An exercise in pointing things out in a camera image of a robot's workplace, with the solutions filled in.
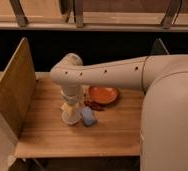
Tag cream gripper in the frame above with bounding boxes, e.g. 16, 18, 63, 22
60, 87, 85, 116

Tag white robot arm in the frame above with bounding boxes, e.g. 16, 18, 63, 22
50, 53, 188, 171

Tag dark red snack wrapper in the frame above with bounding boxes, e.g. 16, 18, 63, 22
84, 98, 103, 111

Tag orange plate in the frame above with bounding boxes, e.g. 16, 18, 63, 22
88, 86, 119, 105

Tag left wooden side panel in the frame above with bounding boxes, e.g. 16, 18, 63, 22
0, 38, 36, 143

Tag right dark side panel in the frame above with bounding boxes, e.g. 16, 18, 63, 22
150, 38, 169, 55

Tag middle metal shelf bracket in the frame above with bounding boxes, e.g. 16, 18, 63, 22
74, 0, 83, 28

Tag metal shelf bracket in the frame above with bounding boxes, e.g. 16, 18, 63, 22
9, 0, 28, 27
161, 0, 182, 29
74, 0, 83, 28

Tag left metal shelf bracket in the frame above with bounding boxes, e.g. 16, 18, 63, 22
9, 0, 28, 27

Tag right metal shelf bracket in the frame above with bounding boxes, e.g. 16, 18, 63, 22
161, 0, 182, 29

